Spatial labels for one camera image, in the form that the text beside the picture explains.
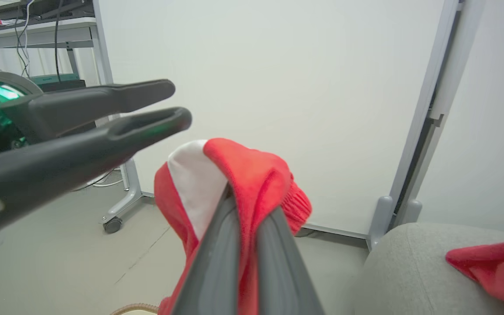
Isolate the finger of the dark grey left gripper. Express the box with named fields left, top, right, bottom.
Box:
left=0, top=107, right=193, bottom=235
left=0, top=79, right=176, bottom=143

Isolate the red garment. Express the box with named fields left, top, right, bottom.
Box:
left=153, top=137, right=313, bottom=315

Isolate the narrow white partition panel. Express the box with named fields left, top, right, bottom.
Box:
left=394, top=0, right=504, bottom=238

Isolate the grey partition foot with caster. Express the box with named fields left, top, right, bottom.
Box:
left=101, top=157, right=144, bottom=226

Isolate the beige perforated laundry basket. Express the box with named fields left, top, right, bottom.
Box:
left=111, top=303, right=160, bottom=315

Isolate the grey desk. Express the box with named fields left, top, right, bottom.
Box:
left=0, top=17, right=100, bottom=86

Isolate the large white partition panel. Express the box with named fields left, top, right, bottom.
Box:
left=92, top=0, right=461, bottom=239

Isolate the teal box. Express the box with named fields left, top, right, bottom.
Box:
left=28, top=73, right=81, bottom=86

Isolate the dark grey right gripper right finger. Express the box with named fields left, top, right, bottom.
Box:
left=256, top=207, right=325, bottom=315

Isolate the grey fabric sofa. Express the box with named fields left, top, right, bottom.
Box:
left=354, top=222, right=504, bottom=315

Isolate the long white floor cable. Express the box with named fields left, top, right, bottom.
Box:
left=72, top=168, right=124, bottom=192

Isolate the black caster wheel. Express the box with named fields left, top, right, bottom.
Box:
left=103, top=217, right=123, bottom=234

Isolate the black device on desk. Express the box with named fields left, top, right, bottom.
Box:
left=0, top=0, right=96, bottom=21

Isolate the black cable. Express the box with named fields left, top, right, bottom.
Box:
left=53, top=0, right=63, bottom=83
left=12, top=0, right=33, bottom=80

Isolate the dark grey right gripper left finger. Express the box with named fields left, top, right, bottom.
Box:
left=171, top=183, right=240, bottom=315

